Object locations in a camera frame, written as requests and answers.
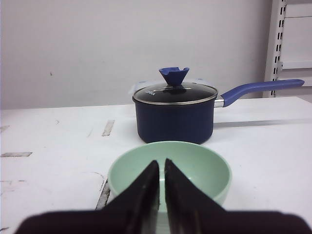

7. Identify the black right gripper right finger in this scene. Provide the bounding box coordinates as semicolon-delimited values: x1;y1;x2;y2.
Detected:
165;158;226;234

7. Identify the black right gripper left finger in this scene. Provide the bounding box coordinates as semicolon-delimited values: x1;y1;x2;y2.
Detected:
102;160;160;234

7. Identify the green bowl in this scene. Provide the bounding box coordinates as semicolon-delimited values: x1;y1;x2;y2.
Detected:
108;141;232;234

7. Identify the dark blue saucepan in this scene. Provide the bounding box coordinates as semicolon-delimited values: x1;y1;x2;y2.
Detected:
133;79;304;144

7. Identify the glass pot lid blue knob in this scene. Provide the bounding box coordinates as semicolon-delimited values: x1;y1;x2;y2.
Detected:
133;67;218;105

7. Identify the clear plastic food container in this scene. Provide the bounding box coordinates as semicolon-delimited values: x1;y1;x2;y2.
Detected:
128;78;210;95

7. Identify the white slotted shelf rack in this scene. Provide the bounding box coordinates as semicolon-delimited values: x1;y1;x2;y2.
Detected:
262;0;312;101

